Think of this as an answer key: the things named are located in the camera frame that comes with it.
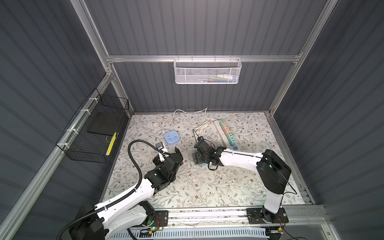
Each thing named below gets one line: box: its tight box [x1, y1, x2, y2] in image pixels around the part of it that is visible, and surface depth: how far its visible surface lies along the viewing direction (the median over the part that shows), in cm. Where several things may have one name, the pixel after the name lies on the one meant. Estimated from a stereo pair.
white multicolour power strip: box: [213, 120, 239, 151], surface depth 105 cm
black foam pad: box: [87, 112, 124, 136], surface depth 77 cm
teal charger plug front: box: [228, 137, 236, 146], surface depth 98 cm
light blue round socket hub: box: [164, 130, 181, 146], surface depth 104 cm
